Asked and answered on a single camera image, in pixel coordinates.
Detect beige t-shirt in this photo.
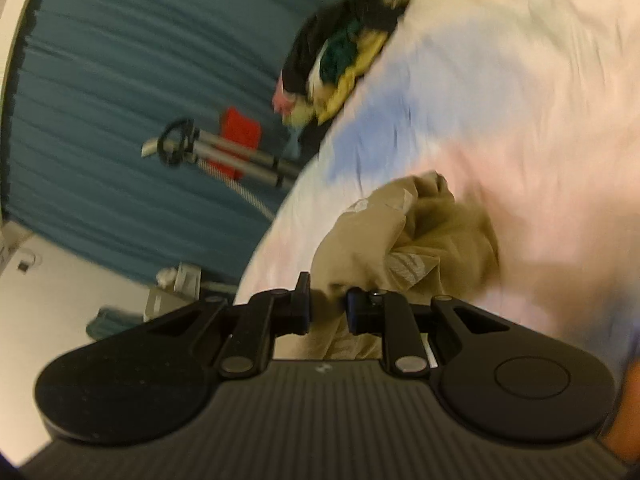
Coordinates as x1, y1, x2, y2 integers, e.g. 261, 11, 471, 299
276, 172, 499, 360

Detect pile of mixed clothes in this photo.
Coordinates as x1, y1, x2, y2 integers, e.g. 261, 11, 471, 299
272, 0, 411, 129

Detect person right hand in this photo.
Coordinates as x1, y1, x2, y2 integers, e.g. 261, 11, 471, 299
601, 361, 640, 463

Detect white desk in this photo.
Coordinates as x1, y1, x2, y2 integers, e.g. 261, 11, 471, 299
142, 261, 239, 323

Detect arched mirror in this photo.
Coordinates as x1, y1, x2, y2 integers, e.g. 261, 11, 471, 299
86, 306, 144, 341

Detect red garment on hanger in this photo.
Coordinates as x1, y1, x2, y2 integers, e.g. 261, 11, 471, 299
207, 107, 262, 181

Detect garment steamer pole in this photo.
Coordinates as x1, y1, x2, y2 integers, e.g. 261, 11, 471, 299
141, 118, 300, 190

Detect white pastel bed duvet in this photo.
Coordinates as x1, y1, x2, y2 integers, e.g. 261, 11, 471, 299
238, 0, 639, 372

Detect blue curtain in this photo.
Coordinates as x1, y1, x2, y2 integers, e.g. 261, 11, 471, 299
1, 0, 338, 283

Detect grey braided steamer hose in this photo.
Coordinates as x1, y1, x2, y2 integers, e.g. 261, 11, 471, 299
196, 159, 277, 222

